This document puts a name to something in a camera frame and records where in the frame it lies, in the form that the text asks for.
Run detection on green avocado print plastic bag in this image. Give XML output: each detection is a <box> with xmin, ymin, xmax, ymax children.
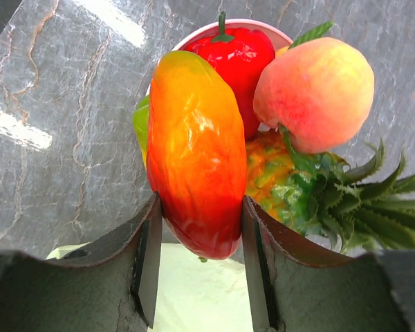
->
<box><xmin>44</xmin><ymin>241</ymin><xmax>255</xmax><ymax>332</ymax></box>

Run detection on fake red orange mango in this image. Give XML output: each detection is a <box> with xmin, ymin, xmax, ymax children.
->
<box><xmin>147</xmin><ymin>50</ymin><xmax>247</xmax><ymax>259</ymax></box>

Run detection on fake yellow pear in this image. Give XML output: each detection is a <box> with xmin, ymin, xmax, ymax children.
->
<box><xmin>275</xmin><ymin>20</ymin><xmax>334</xmax><ymax>57</ymax></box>

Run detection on fake pineapple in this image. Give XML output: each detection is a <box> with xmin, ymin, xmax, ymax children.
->
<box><xmin>246</xmin><ymin>130</ymin><xmax>415</xmax><ymax>253</ymax></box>

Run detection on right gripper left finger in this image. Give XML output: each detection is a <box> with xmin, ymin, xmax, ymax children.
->
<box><xmin>0</xmin><ymin>194</ymin><xmax>162</xmax><ymax>331</ymax></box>

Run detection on fake red bell pepper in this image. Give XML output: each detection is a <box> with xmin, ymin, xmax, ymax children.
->
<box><xmin>185</xmin><ymin>11</ymin><xmax>275</xmax><ymax>140</ymax></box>

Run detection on pink plate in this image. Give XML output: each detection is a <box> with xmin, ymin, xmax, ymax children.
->
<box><xmin>145</xmin><ymin>19</ymin><xmax>295</xmax><ymax>98</ymax></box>

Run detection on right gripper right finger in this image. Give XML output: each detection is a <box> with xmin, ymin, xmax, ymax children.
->
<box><xmin>242</xmin><ymin>197</ymin><xmax>415</xmax><ymax>331</ymax></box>

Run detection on fake peach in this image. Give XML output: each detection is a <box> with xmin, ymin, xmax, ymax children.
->
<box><xmin>253</xmin><ymin>37</ymin><xmax>375</xmax><ymax>154</ymax></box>

